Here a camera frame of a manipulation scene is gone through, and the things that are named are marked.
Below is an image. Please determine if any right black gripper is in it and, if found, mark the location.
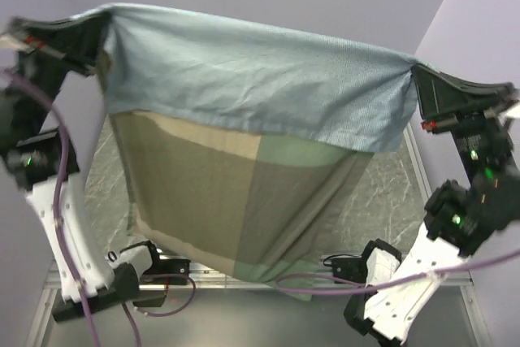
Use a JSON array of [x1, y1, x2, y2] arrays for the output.
[[417, 59, 520, 178]]

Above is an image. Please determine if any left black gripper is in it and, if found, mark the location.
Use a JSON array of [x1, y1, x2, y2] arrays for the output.
[[6, 8, 111, 128]]

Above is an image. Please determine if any blue fabric pillowcase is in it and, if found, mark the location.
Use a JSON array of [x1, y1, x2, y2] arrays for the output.
[[75, 3, 418, 285]]

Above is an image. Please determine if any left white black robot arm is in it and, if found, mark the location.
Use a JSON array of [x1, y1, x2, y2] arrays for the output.
[[1, 11, 164, 323]]

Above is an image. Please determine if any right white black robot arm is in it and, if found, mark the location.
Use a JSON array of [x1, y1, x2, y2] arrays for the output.
[[344, 65, 519, 346]]

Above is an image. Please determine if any left black controller box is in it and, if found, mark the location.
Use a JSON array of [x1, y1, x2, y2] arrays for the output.
[[132, 288, 167, 308]]

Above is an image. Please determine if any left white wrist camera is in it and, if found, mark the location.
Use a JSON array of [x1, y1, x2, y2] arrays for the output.
[[1, 17, 33, 52]]

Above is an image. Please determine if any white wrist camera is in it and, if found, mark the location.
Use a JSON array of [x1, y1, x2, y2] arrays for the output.
[[500, 100, 520, 120], [1, 17, 33, 52]]

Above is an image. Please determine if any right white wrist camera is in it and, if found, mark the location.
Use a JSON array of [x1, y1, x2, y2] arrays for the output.
[[500, 100, 520, 120]]

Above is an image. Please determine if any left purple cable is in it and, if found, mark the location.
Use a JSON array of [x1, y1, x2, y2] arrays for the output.
[[0, 68, 197, 347]]

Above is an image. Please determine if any aluminium front rail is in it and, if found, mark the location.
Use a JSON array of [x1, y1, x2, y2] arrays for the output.
[[44, 262, 474, 291]]

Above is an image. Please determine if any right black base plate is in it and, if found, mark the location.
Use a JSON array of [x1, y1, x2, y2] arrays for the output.
[[330, 257, 367, 284]]

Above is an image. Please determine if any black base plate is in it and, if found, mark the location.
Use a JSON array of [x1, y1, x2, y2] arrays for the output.
[[156, 258, 191, 275], [330, 257, 367, 284]]

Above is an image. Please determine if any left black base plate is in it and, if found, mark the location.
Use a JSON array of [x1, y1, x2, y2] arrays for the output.
[[156, 258, 191, 275]]

